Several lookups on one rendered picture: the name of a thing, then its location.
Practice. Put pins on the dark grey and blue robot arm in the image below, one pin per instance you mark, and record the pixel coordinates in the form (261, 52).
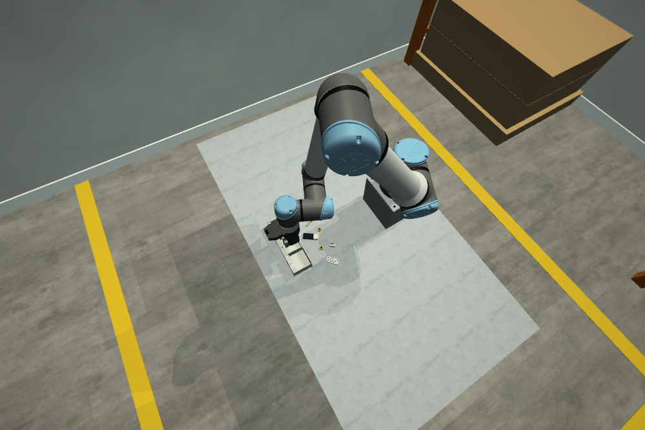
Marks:
(347, 139)

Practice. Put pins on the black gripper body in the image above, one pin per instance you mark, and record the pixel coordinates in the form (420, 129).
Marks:
(274, 231)

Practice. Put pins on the beige three-compartment bin rack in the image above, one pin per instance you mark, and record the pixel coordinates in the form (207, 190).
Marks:
(296, 257)

